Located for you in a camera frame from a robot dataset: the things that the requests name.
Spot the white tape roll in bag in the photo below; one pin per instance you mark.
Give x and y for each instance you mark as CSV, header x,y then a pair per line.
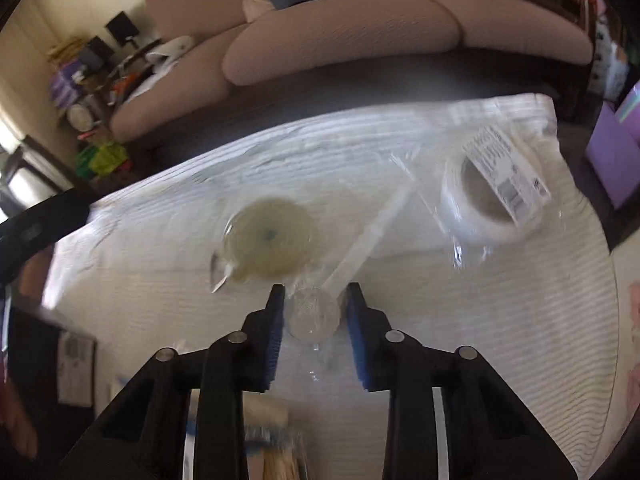
x,y
465,220

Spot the round white clock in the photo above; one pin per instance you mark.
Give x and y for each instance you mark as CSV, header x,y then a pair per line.
x,y
80,116

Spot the white plastic bag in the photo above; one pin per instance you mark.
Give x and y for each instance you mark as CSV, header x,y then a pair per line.
x,y
170,50

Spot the purple white tissue box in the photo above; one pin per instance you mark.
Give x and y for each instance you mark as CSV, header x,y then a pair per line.
x,y
615,160

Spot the purple storage box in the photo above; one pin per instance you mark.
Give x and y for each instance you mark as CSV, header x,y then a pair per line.
x,y
65,85

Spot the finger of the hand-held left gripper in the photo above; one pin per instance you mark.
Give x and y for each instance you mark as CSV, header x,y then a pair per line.
x,y
40,230

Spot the clear plastic spoon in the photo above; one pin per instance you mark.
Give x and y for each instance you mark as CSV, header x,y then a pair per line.
x,y
312,315

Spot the beige sofa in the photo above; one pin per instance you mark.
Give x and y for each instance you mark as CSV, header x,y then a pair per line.
x,y
350,35

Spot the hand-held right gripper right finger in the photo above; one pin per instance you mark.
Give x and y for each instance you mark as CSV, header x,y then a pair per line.
x,y
357,345

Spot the black speaker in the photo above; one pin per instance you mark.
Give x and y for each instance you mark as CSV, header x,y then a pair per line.
x,y
122,27

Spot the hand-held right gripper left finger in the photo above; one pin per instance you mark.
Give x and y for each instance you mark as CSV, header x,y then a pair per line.
x,y
271,345

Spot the green toy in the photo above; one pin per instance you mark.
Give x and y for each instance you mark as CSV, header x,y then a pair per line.
x,y
102,157

